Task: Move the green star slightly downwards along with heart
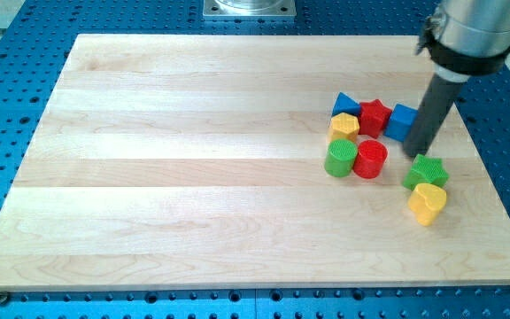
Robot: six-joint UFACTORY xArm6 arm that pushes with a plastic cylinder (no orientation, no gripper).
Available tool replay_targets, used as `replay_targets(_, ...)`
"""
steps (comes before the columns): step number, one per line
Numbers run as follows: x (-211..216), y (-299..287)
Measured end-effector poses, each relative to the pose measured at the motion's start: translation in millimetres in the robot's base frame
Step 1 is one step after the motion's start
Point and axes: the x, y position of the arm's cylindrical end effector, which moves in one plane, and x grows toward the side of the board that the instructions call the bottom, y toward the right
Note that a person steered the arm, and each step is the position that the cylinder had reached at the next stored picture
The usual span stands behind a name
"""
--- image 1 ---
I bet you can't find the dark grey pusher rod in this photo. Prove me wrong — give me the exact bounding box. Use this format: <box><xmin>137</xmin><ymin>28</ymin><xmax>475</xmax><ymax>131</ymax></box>
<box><xmin>403</xmin><ymin>74</ymin><xmax>464</xmax><ymax>158</ymax></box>

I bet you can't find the yellow heart block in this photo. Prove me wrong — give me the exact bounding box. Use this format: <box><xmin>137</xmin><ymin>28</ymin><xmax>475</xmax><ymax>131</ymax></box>
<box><xmin>407</xmin><ymin>183</ymin><xmax>447</xmax><ymax>226</ymax></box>

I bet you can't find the green star block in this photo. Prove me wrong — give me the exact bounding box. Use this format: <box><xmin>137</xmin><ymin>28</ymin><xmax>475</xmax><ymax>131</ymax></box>
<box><xmin>402</xmin><ymin>154</ymin><xmax>449</xmax><ymax>191</ymax></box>

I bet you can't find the blue cube block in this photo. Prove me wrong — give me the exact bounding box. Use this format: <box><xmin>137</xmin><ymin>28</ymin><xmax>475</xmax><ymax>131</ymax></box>
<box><xmin>384</xmin><ymin>104</ymin><xmax>418</xmax><ymax>142</ymax></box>

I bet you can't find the green cylinder block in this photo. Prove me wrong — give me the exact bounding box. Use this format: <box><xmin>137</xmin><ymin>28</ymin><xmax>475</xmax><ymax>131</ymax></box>
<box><xmin>324</xmin><ymin>139</ymin><xmax>358</xmax><ymax>177</ymax></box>

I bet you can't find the red star block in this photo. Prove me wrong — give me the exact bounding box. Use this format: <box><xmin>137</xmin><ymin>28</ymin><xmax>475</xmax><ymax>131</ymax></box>
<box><xmin>359</xmin><ymin>99</ymin><xmax>392</xmax><ymax>138</ymax></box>

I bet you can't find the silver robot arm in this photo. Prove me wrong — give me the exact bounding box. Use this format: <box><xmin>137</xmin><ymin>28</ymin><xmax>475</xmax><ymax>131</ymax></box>
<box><xmin>403</xmin><ymin>0</ymin><xmax>510</xmax><ymax>158</ymax></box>

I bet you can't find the wooden board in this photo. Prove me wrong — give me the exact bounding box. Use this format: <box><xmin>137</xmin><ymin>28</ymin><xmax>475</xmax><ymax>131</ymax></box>
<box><xmin>0</xmin><ymin>34</ymin><xmax>510</xmax><ymax>292</ymax></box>

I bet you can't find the blue perforated table plate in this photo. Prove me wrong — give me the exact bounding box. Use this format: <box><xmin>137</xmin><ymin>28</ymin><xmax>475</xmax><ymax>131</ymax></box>
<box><xmin>0</xmin><ymin>1</ymin><xmax>510</xmax><ymax>318</ymax></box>

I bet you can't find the yellow hexagon block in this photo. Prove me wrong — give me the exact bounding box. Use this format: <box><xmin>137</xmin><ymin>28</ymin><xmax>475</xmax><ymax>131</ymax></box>
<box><xmin>328</xmin><ymin>113</ymin><xmax>360</xmax><ymax>143</ymax></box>

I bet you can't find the blue triangle block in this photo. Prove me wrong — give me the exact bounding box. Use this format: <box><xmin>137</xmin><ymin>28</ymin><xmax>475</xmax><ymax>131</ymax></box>
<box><xmin>331</xmin><ymin>92</ymin><xmax>361</xmax><ymax>117</ymax></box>

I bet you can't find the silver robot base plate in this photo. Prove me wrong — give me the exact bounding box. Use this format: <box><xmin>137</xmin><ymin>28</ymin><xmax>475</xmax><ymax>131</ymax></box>
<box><xmin>203</xmin><ymin>0</ymin><xmax>297</xmax><ymax>19</ymax></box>

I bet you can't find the red cylinder block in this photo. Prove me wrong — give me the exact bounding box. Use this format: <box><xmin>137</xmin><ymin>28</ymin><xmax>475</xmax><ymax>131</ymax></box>
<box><xmin>353</xmin><ymin>140</ymin><xmax>388</xmax><ymax>179</ymax></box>

